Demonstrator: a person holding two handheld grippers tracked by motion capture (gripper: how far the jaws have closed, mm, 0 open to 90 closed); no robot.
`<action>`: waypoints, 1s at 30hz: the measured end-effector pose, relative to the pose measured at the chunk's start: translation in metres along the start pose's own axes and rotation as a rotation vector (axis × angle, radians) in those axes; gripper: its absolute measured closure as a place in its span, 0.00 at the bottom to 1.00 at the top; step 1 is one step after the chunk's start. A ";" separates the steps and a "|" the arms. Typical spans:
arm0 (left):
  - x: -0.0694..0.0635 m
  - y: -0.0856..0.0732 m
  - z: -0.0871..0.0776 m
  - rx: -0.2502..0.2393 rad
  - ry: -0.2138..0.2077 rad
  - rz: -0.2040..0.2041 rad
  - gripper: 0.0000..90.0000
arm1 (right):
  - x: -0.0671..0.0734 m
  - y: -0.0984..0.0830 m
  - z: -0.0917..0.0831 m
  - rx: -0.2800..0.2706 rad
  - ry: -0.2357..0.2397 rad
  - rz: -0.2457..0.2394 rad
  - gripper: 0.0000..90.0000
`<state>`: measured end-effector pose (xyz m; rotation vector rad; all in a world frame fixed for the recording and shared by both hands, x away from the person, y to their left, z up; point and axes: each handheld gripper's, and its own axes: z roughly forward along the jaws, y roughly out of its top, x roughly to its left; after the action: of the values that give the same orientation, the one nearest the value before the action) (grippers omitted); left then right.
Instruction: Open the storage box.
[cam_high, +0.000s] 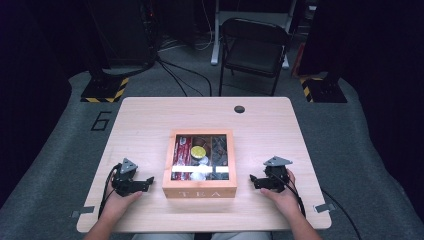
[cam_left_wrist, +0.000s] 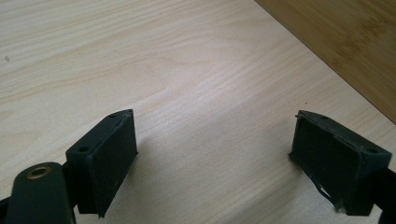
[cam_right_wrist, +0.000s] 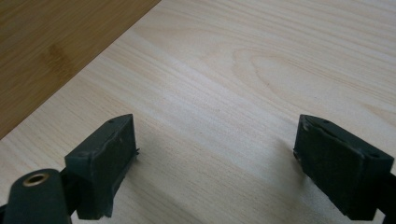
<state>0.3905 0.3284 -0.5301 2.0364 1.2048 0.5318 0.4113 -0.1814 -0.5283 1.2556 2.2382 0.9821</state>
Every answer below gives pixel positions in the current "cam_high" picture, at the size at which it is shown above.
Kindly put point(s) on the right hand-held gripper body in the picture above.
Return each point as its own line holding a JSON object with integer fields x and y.
{"x": 276, "y": 178}

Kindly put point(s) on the grey tape piece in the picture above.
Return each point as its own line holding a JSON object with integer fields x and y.
{"x": 325, "y": 208}
{"x": 83, "y": 211}

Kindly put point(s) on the black stand with striped base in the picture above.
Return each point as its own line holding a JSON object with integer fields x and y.
{"x": 325, "y": 91}
{"x": 105, "y": 90}

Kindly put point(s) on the red sachet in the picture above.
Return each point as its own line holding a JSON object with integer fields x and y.
{"x": 186, "y": 153}
{"x": 176, "y": 156}

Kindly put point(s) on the person's right hand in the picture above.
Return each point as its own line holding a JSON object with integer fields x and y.
{"x": 283, "y": 200}

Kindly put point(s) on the white coffee capsule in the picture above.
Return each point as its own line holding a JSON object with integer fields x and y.
{"x": 203, "y": 160}
{"x": 199, "y": 176}

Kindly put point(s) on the wooden tea box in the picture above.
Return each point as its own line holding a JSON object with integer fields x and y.
{"x": 200, "y": 191}

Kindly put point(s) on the black table grommet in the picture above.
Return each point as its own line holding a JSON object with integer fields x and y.
{"x": 239, "y": 109}

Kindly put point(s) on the black folding chair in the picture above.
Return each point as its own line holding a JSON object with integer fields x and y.
{"x": 255, "y": 53}

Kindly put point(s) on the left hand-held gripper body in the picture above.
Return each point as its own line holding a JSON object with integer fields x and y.
{"x": 125, "y": 185}

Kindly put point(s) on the row of dark tea packets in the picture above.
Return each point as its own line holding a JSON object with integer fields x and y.
{"x": 220, "y": 153}

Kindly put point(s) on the person's left hand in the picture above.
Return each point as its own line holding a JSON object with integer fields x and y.
{"x": 118, "y": 203}

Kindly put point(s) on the brown coffee capsule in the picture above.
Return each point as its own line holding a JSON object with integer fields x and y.
{"x": 200, "y": 141}

